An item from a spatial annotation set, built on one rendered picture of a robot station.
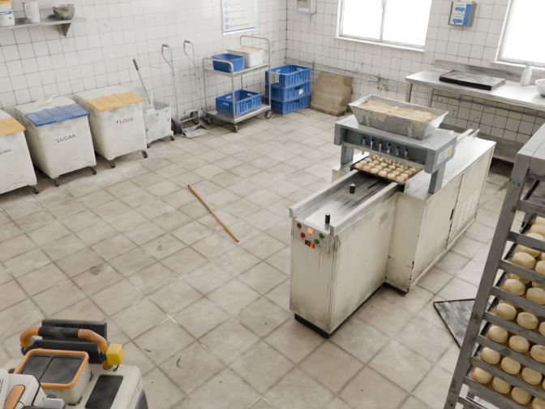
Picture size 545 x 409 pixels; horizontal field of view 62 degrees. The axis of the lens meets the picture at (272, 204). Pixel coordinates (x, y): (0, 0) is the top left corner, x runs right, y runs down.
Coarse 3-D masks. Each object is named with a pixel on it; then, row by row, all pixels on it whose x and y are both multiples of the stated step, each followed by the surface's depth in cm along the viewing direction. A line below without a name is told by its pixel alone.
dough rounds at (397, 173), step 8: (368, 160) 317; (376, 160) 318; (384, 160) 321; (392, 160) 317; (360, 168) 310; (368, 168) 306; (376, 168) 306; (384, 168) 310; (392, 168) 306; (400, 168) 306; (408, 168) 310; (416, 168) 306; (384, 176) 299; (392, 176) 295; (400, 176) 295; (408, 176) 299
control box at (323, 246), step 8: (296, 224) 265; (304, 224) 260; (312, 224) 260; (296, 232) 268; (304, 232) 263; (312, 232) 258; (320, 232) 254; (328, 232) 253; (304, 240) 266; (312, 240) 261; (320, 240) 257; (328, 240) 254; (320, 248) 259; (328, 248) 258
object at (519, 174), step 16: (528, 160) 102; (512, 176) 106; (512, 192) 107; (512, 208) 108; (496, 224) 113; (512, 224) 112; (496, 240) 114; (496, 256) 116; (496, 272) 119; (480, 288) 122; (480, 304) 124; (480, 320) 126; (464, 336) 132; (464, 352) 134; (464, 368) 136; (448, 400) 145
